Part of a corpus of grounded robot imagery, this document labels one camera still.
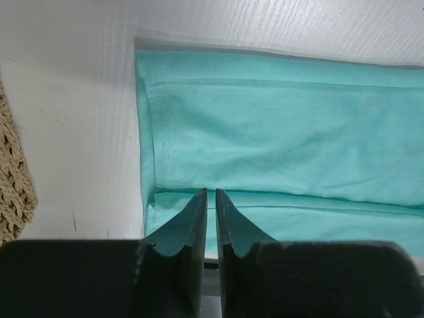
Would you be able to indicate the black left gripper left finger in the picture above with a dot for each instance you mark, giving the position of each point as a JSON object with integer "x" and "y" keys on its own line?
{"x": 157, "y": 276}

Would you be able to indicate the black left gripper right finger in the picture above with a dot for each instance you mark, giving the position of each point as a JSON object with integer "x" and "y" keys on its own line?
{"x": 318, "y": 281}

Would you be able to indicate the teal t shirt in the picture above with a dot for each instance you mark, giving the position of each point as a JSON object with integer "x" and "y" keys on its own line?
{"x": 306, "y": 149}

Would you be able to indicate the wicker laundry basket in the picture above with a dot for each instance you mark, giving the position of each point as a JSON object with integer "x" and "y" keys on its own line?
{"x": 18, "y": 198}

